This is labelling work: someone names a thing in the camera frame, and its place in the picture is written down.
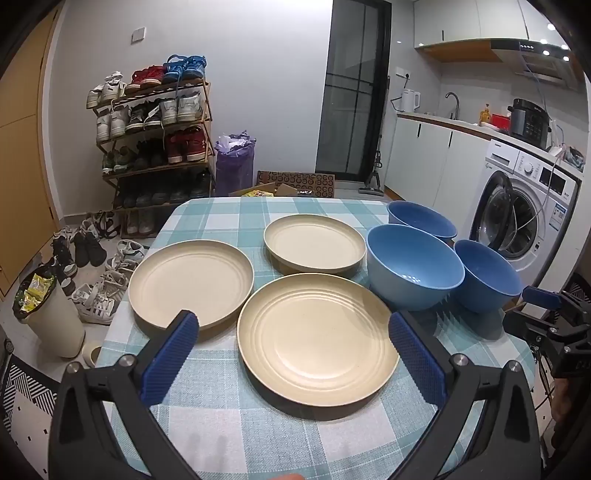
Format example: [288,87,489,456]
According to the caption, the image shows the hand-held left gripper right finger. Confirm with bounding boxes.
[388,310,542,480]

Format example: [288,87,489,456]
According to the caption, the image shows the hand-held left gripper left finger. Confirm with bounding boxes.
[48,310,200,480]

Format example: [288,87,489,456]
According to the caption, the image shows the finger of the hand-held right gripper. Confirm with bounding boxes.
[523,285,591,325]
[502,310,578,352]

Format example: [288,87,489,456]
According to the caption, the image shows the cream round plate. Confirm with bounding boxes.
[128,240,254,332]
[263,213,367,278]
[236,272,400,408]

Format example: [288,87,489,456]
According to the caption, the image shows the light blue bowl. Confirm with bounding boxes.
[366,224,465,311]

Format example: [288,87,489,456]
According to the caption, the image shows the scattered pile of shoes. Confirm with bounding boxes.
[48,210,148,326]

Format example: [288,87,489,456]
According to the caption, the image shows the white washing machine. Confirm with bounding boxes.
[468,138,581,289]

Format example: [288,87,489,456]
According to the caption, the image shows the cream trash bin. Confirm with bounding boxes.
[13,272,86,358]

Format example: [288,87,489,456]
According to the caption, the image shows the black white patterned rug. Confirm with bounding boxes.
[0,355,61,435]

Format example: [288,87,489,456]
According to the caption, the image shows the black pressure cooker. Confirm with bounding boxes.
[508,98,552,148]

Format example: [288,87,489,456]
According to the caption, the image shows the white base cabinets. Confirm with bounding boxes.
[384,115,492,213]

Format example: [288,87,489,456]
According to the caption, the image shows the upright stick vacuum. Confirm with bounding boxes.
[359,76,392,193]

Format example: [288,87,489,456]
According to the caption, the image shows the purple plastic bag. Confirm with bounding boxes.
[215,134,257,197]

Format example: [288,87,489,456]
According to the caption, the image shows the open cardboard box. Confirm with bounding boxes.
[228,181,298,199]

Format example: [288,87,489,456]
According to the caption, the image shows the brown circle-pattern mat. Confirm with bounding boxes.
[257,171,338,198]

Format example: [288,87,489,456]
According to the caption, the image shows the wooden shoe rack with shoes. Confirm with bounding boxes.
[87,54,215,236]

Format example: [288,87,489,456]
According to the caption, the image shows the white electric kettle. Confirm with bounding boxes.
[399,89,422,114]

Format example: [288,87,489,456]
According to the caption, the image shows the steel range hood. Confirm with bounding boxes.
[490,39,578,88]

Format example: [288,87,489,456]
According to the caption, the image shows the yellow wooden door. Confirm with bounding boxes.
[0,9,63,296]

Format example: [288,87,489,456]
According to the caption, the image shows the black-framed glass door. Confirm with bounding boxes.
[315,0,392,182]

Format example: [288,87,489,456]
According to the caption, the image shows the white wall cabinets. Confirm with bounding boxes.
[413,0,555,49]

